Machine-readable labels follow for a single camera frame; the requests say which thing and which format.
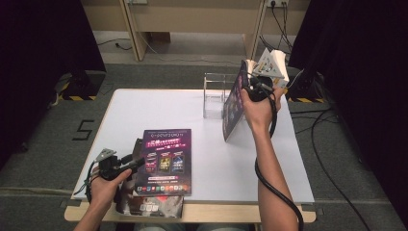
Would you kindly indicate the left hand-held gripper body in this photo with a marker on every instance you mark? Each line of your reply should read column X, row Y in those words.
column 109, row 168

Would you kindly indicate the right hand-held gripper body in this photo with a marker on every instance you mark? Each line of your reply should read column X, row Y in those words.
column 260, row 91

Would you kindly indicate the purple magazine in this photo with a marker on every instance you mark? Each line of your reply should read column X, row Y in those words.
column 232, row 109
column 165, row 160

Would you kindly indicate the thick white picture-cover book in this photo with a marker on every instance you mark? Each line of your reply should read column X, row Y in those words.
column 280, row 64

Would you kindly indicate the dark brown magazine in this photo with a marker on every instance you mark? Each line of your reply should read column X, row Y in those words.
column 150, row 207

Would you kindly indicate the clear acrylic book rack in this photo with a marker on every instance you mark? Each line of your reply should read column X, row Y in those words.
column 213, row 106

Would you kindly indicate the person's right hand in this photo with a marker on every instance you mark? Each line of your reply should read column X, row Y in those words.
column 260, row 112

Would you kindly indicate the person's left hand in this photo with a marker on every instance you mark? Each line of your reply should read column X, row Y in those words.
column 104, row 192

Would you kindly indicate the black stand base striped edge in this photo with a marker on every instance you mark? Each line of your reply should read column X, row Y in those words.
column 304, row 86
column 83, row 85

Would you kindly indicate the light wooden desk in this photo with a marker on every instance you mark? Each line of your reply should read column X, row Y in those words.
column 192, row 16

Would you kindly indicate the black curtain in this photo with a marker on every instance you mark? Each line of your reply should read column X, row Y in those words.
column 369, row 64
column 38, row 64

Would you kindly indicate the white power strip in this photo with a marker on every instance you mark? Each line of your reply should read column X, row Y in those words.
column 136, row 1

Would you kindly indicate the white wall socket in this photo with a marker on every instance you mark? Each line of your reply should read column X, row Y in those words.
column 277, row 2

